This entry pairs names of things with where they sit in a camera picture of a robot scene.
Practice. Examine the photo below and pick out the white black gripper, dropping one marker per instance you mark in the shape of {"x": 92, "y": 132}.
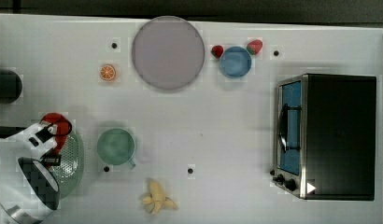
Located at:
{"x": 38, "y": 140}

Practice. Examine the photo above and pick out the red plush ketchup bottle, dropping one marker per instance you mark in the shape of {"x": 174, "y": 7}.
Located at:
{"x": 60, "y": 127}

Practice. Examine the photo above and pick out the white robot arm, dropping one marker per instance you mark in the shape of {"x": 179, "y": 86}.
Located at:
{"x": 28, "y": 190}

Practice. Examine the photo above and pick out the green perforated strainer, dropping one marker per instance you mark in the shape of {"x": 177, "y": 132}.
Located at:
{"x": 69, "y": 173}

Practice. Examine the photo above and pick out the green mug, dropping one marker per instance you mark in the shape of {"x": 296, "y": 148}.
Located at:
{"x": 117, "y": 147}

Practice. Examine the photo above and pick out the orange slice toy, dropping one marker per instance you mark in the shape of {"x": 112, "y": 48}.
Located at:
{"x": 108, "y": 72}

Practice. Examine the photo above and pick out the peeled banana toy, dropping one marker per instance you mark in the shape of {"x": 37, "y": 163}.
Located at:
{"x": 157, "y": 199}

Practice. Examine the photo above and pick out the grey round plate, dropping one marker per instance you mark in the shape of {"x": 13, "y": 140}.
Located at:
{"x": 168, "y": 53}

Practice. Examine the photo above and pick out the dark red strawberry toy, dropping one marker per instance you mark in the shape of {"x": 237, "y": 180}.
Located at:
{"x": 217, "y": 51}

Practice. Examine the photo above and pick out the blue bowl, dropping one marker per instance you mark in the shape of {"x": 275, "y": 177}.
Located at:
{"x": 235, "y": 62}

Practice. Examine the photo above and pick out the silver black toaster oven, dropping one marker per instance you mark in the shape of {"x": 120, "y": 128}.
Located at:
{"x": 325, "y": 146}

